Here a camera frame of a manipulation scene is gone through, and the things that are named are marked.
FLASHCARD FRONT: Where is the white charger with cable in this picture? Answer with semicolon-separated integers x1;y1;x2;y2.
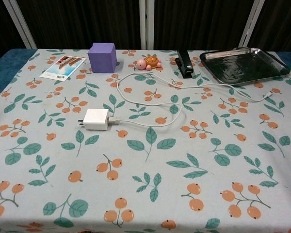
108;72;274;128

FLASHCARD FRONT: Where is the white square power adapter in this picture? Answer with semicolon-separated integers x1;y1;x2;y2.
78;108;111;131

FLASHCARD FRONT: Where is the floral fruit print tablecloth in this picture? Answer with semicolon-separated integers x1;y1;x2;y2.
0;49;291;233

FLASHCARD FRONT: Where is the pink orange turtle toy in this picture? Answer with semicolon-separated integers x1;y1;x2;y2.
136;55;162;71

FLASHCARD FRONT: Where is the black stapler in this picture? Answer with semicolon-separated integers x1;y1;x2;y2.
175;49;194;79

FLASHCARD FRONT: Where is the purple foam cube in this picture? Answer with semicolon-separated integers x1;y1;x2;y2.
87;42;116;73

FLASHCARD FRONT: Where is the printed postcard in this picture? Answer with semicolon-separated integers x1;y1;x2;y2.
39;55;86;81

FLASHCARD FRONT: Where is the black pleated curtain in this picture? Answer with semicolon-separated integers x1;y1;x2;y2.
248;0;291;66
14;0;141;50
0;0;30;66
154;0;254;51

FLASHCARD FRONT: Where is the stainless steel tray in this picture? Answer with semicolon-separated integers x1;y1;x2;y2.
199;47;291;87

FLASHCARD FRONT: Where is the white frame post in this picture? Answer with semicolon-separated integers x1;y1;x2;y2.
238;0;266;48
139;0;155;50
2;0;37;49

